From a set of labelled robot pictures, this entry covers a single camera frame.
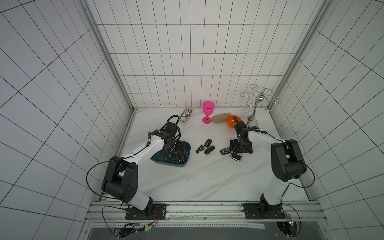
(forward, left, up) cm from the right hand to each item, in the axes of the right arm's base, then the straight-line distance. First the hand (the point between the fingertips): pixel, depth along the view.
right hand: (238, 147), depth 96 cm
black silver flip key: (-7, +2, 0) cm, 7 cm away
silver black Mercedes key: (-3, +25, +1) cm, 25 cm away
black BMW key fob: (-4, +9, 0) cm, 10 cm away
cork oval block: (+21, +11, +4) cm, 24 cm away
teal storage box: (-10, +51, +1) cm, 52 cm away
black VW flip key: (+1, +20, +1) cm, 20 cm away
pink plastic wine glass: (+21, +21, +14) cm, 33 cm away
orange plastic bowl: (+18, +3, +7) cm, 19 cm away
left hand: (-11, +40, +7) cm, 42 cm away
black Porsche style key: (-3, +19, 0) cm, 19 cm away
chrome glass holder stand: (+19, -10, +26) cm, 34 cm away
